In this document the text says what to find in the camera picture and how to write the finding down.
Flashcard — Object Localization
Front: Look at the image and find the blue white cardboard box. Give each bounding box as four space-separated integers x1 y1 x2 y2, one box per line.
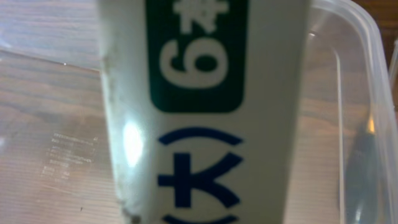
96 0 310 224

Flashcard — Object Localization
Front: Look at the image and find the clear plastic container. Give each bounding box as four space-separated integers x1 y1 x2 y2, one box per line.
1 1 397 223

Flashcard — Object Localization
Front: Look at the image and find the black yellow screwdriver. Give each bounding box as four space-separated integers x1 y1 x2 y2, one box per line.
344 115 379 224

